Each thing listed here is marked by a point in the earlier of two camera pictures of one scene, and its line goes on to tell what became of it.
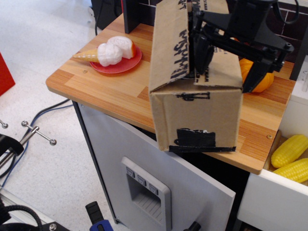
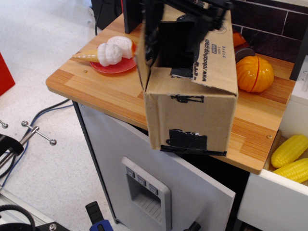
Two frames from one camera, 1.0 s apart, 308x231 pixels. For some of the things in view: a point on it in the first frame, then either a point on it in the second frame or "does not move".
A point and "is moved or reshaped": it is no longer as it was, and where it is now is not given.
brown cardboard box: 198,114 is moved or reshaped
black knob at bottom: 195,226 does not move
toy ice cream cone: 106,54 does not move
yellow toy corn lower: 297,171 does not move
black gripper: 244,32 → 209,14
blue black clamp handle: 98,223 does not move
